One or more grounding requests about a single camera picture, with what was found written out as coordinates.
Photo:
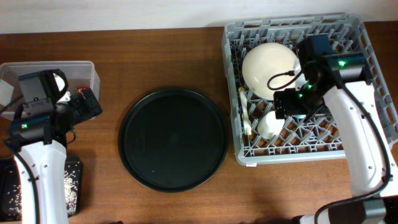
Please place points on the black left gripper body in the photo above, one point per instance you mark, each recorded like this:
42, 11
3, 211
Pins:
90, 103

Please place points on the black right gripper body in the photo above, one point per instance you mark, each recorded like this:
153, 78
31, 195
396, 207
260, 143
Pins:
283, 103

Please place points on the red snack wrapper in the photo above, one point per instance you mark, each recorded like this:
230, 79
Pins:
80, 90

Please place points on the cream plate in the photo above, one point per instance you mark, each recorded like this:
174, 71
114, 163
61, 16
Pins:
268, 63

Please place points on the white cup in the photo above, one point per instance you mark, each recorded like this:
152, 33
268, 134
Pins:
269, 125

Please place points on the white plastic utensil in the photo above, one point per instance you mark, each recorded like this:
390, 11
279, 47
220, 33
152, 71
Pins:
244, 104

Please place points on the yellow plastic fork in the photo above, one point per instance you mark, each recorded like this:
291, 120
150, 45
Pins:
247, 129

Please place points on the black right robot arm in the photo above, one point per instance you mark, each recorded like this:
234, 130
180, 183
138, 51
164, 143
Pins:
372, 168

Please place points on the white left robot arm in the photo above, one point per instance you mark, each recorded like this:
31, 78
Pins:
41, 173

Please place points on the clear plastic waste bin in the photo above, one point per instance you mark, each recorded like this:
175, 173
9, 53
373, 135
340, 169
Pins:
81, 74

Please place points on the grey dishwasher rack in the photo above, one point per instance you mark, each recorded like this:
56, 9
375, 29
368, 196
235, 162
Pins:
299, 141

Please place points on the black tray bin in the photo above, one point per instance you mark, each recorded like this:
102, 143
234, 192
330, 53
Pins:
11, 197

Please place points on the black round tray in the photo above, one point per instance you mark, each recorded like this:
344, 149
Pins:
173, 140

